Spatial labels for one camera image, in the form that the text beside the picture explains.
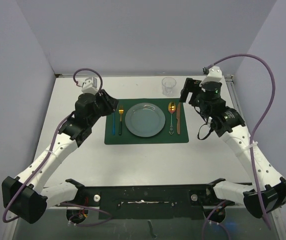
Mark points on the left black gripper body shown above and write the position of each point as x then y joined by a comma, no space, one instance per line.
103,107

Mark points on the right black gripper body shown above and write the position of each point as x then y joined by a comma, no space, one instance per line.
193,86

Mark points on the blue metallic fork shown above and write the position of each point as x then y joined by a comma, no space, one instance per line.
114,123

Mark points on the brown knife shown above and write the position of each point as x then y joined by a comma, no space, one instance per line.
178,118

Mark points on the gold fork green handle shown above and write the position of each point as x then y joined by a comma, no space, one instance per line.
121,112

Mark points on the gold spoon green handle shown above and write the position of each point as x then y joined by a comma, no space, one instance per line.
171,108

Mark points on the clear drinking glass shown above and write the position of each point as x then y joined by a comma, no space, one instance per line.
168,84

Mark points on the dark green placemat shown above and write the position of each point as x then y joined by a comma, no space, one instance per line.
163,137

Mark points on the grey-blue round plate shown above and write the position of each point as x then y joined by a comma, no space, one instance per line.
145,120

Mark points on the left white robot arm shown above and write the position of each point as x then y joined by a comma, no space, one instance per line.
25,195

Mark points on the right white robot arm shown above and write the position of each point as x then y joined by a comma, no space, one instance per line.
267,190

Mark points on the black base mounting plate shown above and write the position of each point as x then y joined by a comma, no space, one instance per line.
150,202

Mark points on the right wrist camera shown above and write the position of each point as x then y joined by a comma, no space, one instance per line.
212,74

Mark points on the aluminium right side rail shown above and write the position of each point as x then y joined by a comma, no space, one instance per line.
232,91

